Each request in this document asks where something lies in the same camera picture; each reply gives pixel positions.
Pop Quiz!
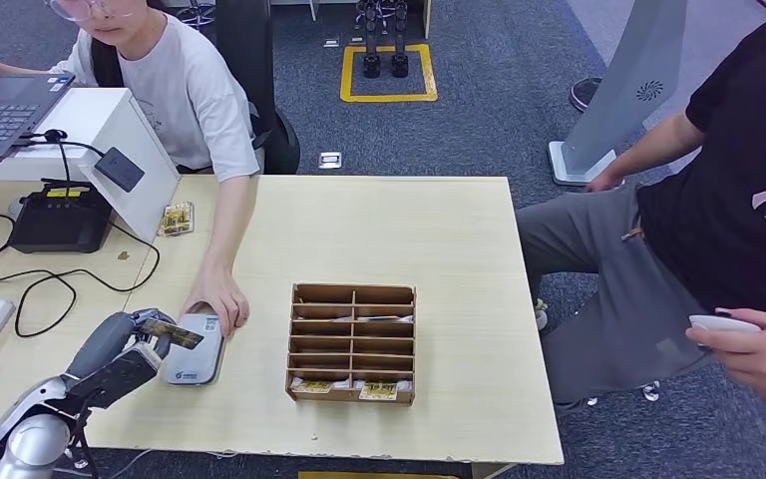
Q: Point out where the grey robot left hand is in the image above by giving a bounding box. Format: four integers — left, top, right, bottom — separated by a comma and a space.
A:
64, 306, 180, 411

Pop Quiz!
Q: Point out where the laptop person's left hand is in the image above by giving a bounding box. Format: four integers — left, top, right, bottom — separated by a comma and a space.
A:
181, 266, 251, 338

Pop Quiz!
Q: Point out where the black-top person's right hand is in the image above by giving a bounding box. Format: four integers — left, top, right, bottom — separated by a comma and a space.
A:
583, 168, 625, 195

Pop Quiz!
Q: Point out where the white handheld device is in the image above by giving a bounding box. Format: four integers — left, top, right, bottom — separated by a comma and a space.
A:
688, 314, 762, 335

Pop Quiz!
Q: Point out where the dark green patterned ID card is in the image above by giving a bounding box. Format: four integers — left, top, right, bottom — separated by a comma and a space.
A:
140, 318, 204, 351

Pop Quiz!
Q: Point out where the grey card reader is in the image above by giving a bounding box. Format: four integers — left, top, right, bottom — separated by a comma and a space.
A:
160, 302, 225, 387

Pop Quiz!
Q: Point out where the stack of printed cards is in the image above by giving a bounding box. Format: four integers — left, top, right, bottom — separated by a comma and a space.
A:
157, 201, 195, 238

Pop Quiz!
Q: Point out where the brown wooden card organizer box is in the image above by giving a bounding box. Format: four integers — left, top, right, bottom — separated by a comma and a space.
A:
284, 282, 418, 407

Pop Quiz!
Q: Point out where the person in black top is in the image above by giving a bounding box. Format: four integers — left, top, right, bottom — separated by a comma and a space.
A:
515, 9, 766, 414

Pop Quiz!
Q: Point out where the white card in organizer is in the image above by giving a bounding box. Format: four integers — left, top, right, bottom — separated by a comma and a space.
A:
329, 314, 415, 324

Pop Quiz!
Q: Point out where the person at laptop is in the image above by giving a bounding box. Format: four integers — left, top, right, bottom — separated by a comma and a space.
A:
0, 0, 301, 338

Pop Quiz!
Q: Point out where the dark grey laptop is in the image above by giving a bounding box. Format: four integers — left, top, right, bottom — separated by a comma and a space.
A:
0, 72, 76, 164

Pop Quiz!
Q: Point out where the black shoe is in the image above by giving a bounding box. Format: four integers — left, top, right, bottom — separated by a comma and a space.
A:
569, 75, 603, 114

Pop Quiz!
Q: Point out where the grey kiosk stand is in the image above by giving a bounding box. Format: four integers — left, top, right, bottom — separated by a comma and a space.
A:
548, 0, 690, 187

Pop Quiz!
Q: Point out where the white laptop stand box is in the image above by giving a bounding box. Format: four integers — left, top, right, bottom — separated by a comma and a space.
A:
0, 87, 181, 244

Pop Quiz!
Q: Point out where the black device with yellow label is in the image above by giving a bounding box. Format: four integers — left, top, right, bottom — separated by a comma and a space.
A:
7, 178, 114, 255

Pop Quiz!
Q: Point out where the yellow floor tape square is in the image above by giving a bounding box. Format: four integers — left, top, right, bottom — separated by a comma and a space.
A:
339, 42, 439, 103

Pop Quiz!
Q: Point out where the black robot leg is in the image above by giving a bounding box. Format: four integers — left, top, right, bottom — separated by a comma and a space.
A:
355, 0, 383, 79
389, 0, 411, 79

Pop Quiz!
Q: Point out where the black office chair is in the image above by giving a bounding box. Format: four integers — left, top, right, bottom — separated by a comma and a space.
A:
213, 0, 301, 176

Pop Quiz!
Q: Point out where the long black cable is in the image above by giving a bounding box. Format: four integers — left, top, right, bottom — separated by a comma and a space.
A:
14, 221, 161, 339

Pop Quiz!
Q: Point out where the black laptop plug cable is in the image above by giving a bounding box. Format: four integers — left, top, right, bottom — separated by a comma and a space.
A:
12, 129, 108, 190

